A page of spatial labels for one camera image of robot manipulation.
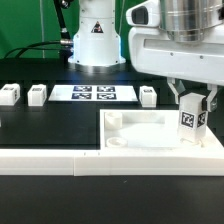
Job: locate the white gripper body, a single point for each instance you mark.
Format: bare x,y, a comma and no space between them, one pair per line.
182,39

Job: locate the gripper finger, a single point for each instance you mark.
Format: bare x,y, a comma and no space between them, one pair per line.
176,87
209,102

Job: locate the white square tabletop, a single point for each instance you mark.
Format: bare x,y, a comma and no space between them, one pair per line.
147,129

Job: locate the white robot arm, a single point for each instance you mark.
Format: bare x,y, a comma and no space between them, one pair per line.
96,44

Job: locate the white L-shaped obstacle fence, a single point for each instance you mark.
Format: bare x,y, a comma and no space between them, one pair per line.
113,161

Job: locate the white sheet with AprilTags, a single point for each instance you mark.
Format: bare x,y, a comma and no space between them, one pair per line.
96,93

